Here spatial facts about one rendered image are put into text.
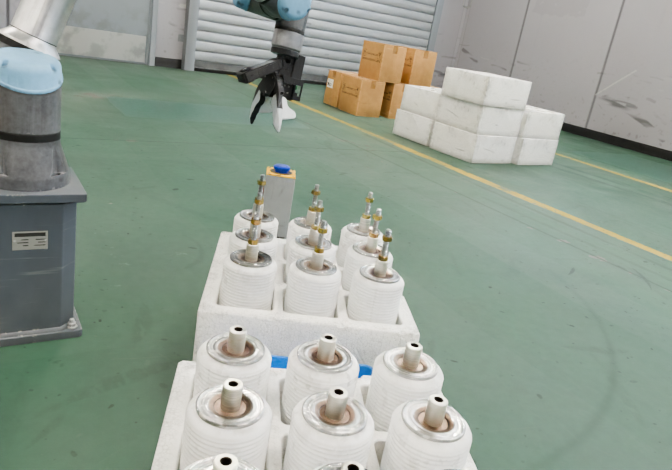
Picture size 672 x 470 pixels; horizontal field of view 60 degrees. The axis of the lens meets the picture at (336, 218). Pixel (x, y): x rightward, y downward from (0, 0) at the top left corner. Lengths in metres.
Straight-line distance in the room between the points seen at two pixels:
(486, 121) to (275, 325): 2.94
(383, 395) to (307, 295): 0.30
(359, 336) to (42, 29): 0.83
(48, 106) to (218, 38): 5.29
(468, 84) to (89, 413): 3.18
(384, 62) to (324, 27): 2.07
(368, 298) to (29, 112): 0.67
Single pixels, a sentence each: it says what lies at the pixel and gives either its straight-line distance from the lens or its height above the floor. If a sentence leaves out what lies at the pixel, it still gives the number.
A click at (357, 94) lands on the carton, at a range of 4.92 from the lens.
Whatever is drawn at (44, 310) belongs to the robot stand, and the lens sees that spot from 1.27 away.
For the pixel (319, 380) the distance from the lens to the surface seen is 0.76.
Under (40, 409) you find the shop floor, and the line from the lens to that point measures 1.11.
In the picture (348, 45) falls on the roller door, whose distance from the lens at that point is 7.13.
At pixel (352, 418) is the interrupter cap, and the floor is 0.25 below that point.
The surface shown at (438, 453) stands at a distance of 0.70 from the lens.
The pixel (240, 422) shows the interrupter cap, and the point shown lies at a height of 0.25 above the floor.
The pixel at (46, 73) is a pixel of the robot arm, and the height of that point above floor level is 0.51.
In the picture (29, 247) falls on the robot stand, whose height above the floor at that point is 0.20.
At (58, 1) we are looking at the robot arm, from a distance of 1.30.
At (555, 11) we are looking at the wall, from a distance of 7.33.
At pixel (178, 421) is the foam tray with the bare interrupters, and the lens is 0.78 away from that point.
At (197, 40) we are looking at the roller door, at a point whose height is 0.30.
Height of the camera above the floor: 0.67
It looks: 18 degrees down
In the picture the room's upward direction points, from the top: 10 degrees clockwise
